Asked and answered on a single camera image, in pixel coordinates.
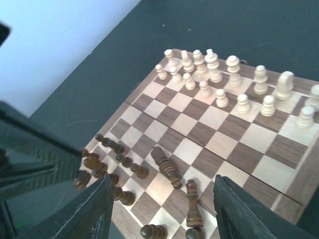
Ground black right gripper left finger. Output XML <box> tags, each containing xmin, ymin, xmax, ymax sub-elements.
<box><xmin>17</xmin><ymin>175</ymin><xmax>114</xmax><ymax>239</ymax></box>

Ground white bishop right side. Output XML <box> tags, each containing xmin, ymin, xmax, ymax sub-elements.
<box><xmin>254</xmin><ymin>65</ymin><xmax>268</xmax><ymax>95</ymax></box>

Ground dark king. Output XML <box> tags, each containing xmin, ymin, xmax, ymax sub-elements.
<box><xmin>151</xmin><ymin>146</ymin><xmax>182</xmax><ymax>190</ymax></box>

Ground dark pawn second row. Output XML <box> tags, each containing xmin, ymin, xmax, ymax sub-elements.
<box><xmin>185</xmin><ymin>228</ymin><xmax>204</xmax><ymax>239</ymax></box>
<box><xmin>116</xmin><ymin>154</ymin><xmax>133</xmax><ymax>168</ymax></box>
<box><xmin>108</xmin><ymin>140</ymin><xmax>125</xmax><ymax>154</ymax></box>
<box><xmin>131</xmin><ymin>163</ymin><xmax>149</xmax><ymax>179</ymax></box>
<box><xmin>95</xmin><ymin>133</ymin><xmax>109</xmax><ymax>147</ymax></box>

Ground white pawn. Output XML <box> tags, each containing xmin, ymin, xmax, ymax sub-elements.
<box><xmin>169</xmin><ymin>66</ymin><xmax>182</xmax><ymax>84</ymax></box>
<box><xmin>237</xmin><ymin>94</ymin><xmax>251</xmax><ymax>114</ymax></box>
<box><xmin>296</xmin><ymin>106</ymin><xmax>315</xmax><ymax>129</ymax></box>
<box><xmin>216</xmin><ymin>89</ymin><xmax>229</xmax><ymax>108</ymax></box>
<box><xmin>183</xmin><ymin>73</ymin><xmax>196</xmax><ymax>91</ymax></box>
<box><xmin>260</xmin><ymin>95</ymin><xmax>276</xmax><ymax>117</ymax></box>
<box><xmin>199</xmin><ymin>80</ymin><xmax>212</xmax><ymax>98</ymax></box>
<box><xmin>155</xmin><ymin>64</ymin><xmax>168</xmax><ymax>80</ymax></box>

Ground wooden chess board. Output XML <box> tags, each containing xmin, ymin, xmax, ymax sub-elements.
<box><xmin>86</xmin><ymin>49</ymin><xmax>319</xmax><ymax>239</ymax></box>

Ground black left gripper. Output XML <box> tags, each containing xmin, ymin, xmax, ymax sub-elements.
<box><xmin>0</xmin><ymin>101</ymin><xmax>83</xmax><ymax>239</ymax></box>

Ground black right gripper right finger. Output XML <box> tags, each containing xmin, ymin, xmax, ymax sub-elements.
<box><xmin>213</xmin><ymin>175</ymin><xmax>314</xmax><ymax>239</ymax></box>

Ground white king piece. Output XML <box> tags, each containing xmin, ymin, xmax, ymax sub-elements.
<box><xmin>204</xmin><ymin>49</ymin><xmax>222</xmax><ymax>83</ymax></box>

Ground white rook far left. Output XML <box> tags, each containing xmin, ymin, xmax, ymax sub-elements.
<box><xmin>164</xmin><ymin>49</ymin><xmax>178</xmax><ymax>67</ymax></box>

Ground dark bishop bottom row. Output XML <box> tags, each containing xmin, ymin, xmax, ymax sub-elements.
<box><xmin>72</xmin><ymin>170</ymin><xmax>91</xmax><ymax>191</ymax></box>

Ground dark knight bottom row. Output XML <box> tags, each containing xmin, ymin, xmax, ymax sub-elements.
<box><xmin>83</xmin><ymin>157</ymin><xmax>108</xmax><ymax>171</ymax></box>

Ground white bishop back row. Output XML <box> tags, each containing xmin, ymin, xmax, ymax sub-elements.
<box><xmin>193</xmin><ymin>49</ymin><xmax>208</xmax><ymax>76</ymax></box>

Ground dark pawn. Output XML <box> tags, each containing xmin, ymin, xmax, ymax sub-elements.
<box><xmin>113</xmin><ymin>187</ymin><xmax>135</xmax><ymax>206</ymax></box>

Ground white queen piece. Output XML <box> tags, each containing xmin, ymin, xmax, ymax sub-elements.
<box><xmin>226</xmin><ymin>55</ymin><xmax>242</xmax><ymax>88</ymax></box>

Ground white knight back row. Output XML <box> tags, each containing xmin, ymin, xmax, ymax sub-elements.
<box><xmin>181</xmin><ymin>50</ymin><xmax>194</xmax><ymax>73</ymax></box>

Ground dark rook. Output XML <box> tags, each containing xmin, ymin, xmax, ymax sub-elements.
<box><xmin>80</xmin><ymin>148</ymin><xmax>99</xmax><ymax>160</ymax></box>

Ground white knight right side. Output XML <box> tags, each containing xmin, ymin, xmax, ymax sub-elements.
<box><xmin>275</xmin><ymin>71</ymin><xmax>295</xmax><ymax>101</ymax></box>

